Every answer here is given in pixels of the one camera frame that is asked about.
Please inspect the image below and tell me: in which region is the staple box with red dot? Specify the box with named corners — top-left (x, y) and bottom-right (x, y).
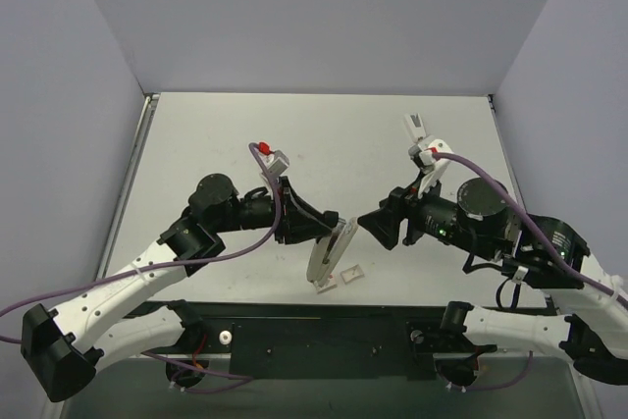
top-left (314, 274), bottom-right (338, 294)

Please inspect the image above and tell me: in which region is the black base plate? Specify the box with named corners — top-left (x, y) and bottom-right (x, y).
top-left (169, 302), bottom-right (485, 381)

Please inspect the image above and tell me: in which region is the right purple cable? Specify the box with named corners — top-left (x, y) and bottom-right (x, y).
top-left (431, 151), bottom-right (628, 312)

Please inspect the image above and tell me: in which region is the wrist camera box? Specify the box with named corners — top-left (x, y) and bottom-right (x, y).
top-left (257, 141), bottom-right (289, 186)
top-left (408, 135), bottom-right (452, 197)

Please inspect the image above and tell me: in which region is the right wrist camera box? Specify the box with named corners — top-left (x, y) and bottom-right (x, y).
top-left (408, 135), bottom-right (452, 197)

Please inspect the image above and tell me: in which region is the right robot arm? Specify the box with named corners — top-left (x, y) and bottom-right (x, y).
top-left (357, 178), bottom-right (627, 386)

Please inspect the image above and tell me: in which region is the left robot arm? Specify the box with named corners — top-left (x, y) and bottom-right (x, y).
top-left (21, 174), bottom-right (355, 402)

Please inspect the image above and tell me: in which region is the open staple box tray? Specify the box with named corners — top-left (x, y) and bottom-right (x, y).
top-left (340, 265), bottom-right (365, 285)

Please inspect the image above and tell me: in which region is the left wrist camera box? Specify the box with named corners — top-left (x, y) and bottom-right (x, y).
top-left (257, 141), bottom-right (289, 186)

